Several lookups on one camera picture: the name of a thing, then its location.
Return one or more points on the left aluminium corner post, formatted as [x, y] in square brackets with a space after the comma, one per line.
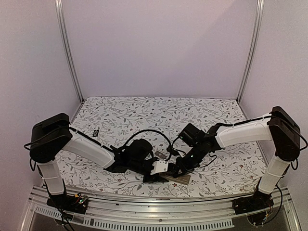
[67, 50]

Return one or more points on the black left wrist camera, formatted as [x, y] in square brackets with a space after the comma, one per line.
[159, 166]

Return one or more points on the aluminium corner post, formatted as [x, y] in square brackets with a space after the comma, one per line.
[67, 50]
[252, 49]

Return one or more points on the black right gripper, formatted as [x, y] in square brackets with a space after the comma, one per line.
[185, 169]

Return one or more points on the floral patterned table mat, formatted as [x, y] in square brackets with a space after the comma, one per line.
[236, 169]

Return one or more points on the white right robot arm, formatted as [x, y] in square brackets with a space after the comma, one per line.
[277, 126]

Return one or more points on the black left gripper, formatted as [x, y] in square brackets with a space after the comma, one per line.
[156, 178]

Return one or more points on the white slim remote control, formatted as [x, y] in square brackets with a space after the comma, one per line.
[96, 133]

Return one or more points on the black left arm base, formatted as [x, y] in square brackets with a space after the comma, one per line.
[77, 203]

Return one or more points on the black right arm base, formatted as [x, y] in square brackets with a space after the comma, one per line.
[259, 204]

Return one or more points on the right aluminium corner post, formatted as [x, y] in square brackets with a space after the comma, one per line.
[252, 49]

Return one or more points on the aluminium front rail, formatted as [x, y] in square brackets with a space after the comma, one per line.
[116, 212]

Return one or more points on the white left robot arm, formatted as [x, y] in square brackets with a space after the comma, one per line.
[55, 134]

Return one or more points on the grey remote battery cover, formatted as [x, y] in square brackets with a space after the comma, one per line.
[160, 155]

